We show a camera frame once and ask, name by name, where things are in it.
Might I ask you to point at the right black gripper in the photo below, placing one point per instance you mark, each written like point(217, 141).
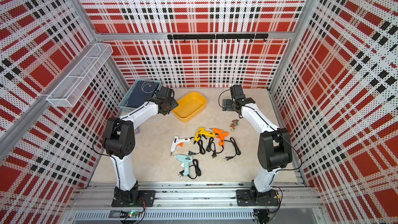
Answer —
point(227, 102)

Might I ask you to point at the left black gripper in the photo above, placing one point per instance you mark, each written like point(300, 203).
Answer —
point(174, 104)

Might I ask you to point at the yellow storage box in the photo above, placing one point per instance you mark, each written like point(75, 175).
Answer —
point(190, 106)

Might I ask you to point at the orange hot glue gun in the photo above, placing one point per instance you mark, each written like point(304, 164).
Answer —
point(221, 135)

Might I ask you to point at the white hot glue gun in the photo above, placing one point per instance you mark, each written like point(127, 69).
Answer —
point(177, 141)

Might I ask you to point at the yellow hot glue gun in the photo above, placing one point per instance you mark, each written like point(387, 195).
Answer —
point(202, 133)

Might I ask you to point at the light blue hot glue gun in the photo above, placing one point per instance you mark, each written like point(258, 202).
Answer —
point(188, 162)

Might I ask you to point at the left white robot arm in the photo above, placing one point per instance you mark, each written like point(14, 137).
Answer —
point(119, 140)

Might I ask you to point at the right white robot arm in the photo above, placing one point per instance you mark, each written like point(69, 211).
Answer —
point(274, 148)

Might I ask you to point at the blue-grey plastic basket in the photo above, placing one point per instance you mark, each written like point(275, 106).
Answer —
point(142, 90)

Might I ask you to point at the green circuit board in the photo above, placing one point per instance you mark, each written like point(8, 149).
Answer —
point(127, 215)

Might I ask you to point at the black wall hook rail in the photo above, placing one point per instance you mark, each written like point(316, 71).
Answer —
point(186, 37)

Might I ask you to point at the white wire mesh shelf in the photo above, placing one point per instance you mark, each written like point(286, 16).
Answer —
point(71, 88)

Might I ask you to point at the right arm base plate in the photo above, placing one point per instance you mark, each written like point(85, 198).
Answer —
point(253, 198)

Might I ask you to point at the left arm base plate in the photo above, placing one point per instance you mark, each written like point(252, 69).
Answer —
point(133, 198)

